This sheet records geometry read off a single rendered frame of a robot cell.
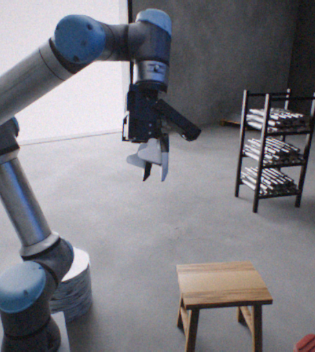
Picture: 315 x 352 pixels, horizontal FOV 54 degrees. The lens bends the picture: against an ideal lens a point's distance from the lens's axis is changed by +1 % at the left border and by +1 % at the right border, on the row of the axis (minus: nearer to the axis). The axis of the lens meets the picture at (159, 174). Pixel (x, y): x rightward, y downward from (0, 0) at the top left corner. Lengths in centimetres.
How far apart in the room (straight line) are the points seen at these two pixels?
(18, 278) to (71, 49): 57
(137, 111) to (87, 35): 17
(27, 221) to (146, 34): 57
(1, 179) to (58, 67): 39
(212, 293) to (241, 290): 12
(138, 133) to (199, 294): 83
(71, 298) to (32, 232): 73
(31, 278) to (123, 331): 83
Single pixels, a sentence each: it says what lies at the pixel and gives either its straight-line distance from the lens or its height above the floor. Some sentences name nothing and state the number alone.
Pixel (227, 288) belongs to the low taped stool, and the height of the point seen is 33.
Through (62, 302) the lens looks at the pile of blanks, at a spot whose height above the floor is 13.
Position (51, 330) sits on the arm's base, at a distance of 96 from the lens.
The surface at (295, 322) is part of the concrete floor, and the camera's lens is 177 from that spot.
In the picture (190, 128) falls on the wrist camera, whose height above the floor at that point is 105.
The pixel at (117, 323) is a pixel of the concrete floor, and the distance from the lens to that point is 165.
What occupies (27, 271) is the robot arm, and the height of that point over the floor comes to 68.
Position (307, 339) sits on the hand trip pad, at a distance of 61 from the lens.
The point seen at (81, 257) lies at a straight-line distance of 166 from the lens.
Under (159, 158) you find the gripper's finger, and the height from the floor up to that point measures 101.
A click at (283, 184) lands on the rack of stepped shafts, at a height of 25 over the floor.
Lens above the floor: 118
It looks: 21 degrees down
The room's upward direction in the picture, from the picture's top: straight up
